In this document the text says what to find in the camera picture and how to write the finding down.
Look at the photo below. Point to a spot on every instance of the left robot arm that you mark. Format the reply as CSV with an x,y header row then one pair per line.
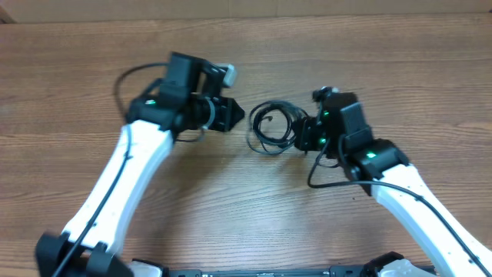
x,y
187,97

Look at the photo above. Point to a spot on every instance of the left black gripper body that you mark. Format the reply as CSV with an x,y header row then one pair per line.
x,y
207,112

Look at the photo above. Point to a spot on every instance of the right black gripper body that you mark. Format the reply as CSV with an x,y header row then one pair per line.
x,y
310,135

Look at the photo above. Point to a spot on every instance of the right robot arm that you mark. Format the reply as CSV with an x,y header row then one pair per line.
x,y
339,131

